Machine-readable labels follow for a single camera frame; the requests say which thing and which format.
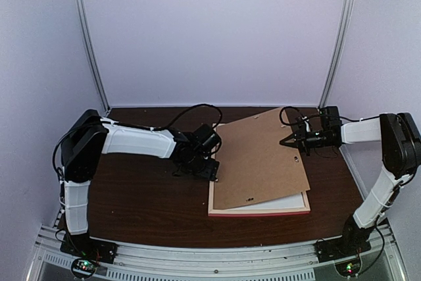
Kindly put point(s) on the right aluminium corner post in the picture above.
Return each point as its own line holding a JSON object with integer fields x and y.
{"x": 345, "y": 18}

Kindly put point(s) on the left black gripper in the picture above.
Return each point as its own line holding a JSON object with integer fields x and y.
{"x": 210, "y": 173}

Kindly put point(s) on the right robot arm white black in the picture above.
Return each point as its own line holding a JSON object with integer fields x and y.
{"x": 400, "y": 140}

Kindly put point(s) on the aluminium corner post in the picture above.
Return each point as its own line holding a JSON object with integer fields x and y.
{"x": 90, "y": 53}
{"x": 345, "y": 18}

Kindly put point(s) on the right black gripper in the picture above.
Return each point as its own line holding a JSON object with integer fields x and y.
{"x": 300, "y": 143}

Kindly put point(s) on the aluminium front rail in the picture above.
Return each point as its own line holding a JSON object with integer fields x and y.
{"x": 295, "y": 261}

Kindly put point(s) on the brown backing board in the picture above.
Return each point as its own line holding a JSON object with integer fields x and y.
{"x": 256, "y": 162}

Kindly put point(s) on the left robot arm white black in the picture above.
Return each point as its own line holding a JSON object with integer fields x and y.
{"x": 92, "y": 136}

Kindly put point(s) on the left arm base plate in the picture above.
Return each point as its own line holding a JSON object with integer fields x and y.
{"x": 95, "y": 250}

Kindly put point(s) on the wooden picture frame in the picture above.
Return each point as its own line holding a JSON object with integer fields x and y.
{"x": 260, "y": 212}

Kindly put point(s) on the left aluminium corner post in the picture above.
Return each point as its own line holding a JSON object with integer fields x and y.
{"x": 90, "y": 53}

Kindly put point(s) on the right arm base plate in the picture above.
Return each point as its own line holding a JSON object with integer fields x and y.
{"x": 331, "y": 250}

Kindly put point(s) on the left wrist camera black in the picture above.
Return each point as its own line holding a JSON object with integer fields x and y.
{"x": 213, "y": 150}

